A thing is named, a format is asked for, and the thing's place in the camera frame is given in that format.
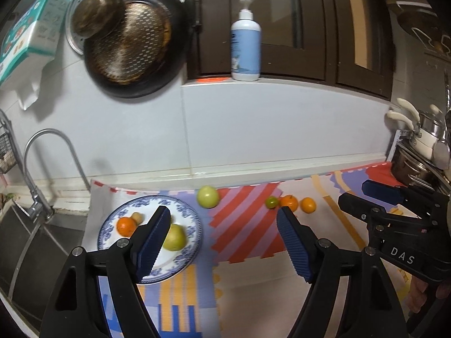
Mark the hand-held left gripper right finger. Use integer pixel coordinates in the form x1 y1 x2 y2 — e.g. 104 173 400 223
277 206 411 338

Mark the colourful printed mat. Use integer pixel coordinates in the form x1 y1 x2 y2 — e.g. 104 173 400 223
90 162 416 338

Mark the brass perforated strainer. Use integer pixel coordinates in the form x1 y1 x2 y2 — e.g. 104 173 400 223
86 2 173 84

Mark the black frying pan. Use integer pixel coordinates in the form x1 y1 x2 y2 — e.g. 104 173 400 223
83 0 188 99

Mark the yellow-green pear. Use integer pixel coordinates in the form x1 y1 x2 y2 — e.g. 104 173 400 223
161 223 187 252

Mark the wire wall rack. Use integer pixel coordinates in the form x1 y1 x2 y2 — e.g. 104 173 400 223
388 3 451 57

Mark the curved chrome faucet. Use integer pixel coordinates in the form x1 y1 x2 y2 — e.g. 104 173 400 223
24 129 91 221

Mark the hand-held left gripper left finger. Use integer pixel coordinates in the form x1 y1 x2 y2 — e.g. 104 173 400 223
40 205 172 338

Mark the blue rimmed white plate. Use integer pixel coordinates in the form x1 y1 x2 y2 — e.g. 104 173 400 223
98 195 204 285

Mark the small green apple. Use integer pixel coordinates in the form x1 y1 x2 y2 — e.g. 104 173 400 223
196 185 220 208

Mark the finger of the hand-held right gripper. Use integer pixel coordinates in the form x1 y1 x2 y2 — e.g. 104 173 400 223
362 179 437 215
338 192 423 241

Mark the white plastic bag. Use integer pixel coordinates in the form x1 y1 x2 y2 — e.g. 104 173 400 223
17 54 50 110

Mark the green white tissue pack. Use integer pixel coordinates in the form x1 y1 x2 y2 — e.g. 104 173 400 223
0 0 73 85

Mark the large steel pot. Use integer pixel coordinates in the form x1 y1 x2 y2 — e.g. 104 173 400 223
391 143 441 187

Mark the blue white pump bottle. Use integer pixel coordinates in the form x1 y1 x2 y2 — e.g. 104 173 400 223
231 0 262 82

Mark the steel sink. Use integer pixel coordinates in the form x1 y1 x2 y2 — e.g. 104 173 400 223
0 201 89 324

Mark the steel pan cream handle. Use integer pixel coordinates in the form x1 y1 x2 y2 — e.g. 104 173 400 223
396 98 448 134

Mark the black wire basket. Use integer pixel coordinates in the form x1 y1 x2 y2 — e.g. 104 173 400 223
0 111 18 175

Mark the person's right hand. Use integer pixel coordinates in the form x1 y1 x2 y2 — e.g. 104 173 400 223
408 277 430 317

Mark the small brass pot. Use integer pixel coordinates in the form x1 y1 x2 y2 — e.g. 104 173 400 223
70 0 127 39

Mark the dark brown window frame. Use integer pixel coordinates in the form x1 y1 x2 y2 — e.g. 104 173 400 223
187 0 395 100

